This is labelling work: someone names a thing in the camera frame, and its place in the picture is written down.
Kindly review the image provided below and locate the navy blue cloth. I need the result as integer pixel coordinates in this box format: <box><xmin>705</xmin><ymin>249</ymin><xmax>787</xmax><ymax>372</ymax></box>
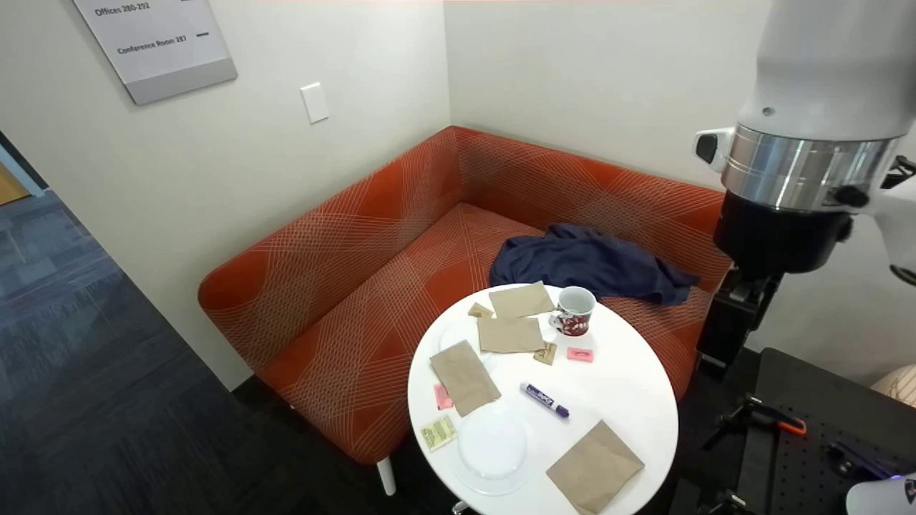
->
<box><xmin>486</xmin><ymin>224</ymin><xmax>701</xmax><ymax>308</ymax></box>

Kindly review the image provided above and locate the yellow green packet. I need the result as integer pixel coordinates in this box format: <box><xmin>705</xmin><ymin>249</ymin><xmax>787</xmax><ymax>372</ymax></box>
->
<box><xmin>419</xmin><ymin>411</ymin><xmax>462</xmax><ymax>451</ymax></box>

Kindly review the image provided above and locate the grey wall sign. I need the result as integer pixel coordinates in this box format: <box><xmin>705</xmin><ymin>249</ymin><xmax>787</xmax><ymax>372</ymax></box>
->
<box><xmin>68</xmin><ymin>0</ymin><xmax>240</xmax><ymax>109</ymax></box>

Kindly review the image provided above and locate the beige rounded object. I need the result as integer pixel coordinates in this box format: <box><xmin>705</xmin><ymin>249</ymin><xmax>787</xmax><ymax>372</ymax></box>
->
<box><xmin>867</xmin><ymin>360</ymin><xmax>916</xmax><ymax>415</ymax></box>

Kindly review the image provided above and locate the purple black cable connector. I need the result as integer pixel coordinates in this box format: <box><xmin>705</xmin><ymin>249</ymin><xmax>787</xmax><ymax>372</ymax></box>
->
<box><xmin>827</xmin><ymin>434</ymin><xmax>907</xmax><ymax>481</ymax></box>

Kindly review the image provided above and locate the orange fabric corner sofa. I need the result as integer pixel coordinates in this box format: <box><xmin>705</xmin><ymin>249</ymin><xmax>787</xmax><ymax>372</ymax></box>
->
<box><xmin>194</xmin><ymin>122</ymin><xmax>761</xmax><ymax>497</ymax></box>

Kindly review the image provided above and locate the white plate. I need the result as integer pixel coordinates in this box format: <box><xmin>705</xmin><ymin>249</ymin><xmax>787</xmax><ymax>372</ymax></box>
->
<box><xmin>456</xmin><ymin>402</ymin><xmax>529</xmax><ymax>481</ymax></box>

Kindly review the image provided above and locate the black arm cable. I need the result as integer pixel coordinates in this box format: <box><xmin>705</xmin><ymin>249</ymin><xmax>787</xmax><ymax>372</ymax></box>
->
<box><xmin>881</xmin><ymin>155</ymin><xmax>916</xmax><ymax>191</ymax></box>

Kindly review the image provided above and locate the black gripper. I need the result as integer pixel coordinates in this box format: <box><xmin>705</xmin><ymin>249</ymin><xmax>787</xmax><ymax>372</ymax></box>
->
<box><xmin>699</xmin><ymin>186</ymin><xmax>855</xmax><ymax>377</ymax></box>

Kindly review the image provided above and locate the purple Expo marker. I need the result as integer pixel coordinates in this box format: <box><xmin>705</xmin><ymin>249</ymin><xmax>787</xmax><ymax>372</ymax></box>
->
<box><xmin>519</xmin><ymin>380</ymin><xmax>575</xmax><ymax>424</ymax></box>

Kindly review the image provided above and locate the maroon white ceramic mug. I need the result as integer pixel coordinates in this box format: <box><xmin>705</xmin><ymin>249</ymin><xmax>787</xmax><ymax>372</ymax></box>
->
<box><xmin>548</xmin><ymin>284</ymin><xmax>602</xmax><ymax>339</ymax></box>

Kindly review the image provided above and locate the black mounting platform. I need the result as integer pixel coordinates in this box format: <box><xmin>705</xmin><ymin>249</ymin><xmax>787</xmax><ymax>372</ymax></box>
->
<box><xmin>668</xmin><ymin>347</ymin><xmax>916</xmax><ymax>515</ymax></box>

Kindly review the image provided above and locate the brown paper napkin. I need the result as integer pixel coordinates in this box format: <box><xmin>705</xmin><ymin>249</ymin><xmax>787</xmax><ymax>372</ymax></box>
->
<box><xmin>486</xmin><ymin>281</ymin><xmax>559</xmax><ymax>324</ymax></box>
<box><xmin>428</xmin><ymin>337</ymin><xmax>503</xmax><ymax>421</ymax></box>
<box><xmin>543</xmin><ymin>417</ymin><xmax>648</xmax><ymax>515</ymax></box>
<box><xmin>475</xmin><ymin>311</ymin><xmax>548</xmax><ymax>357</ymax></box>

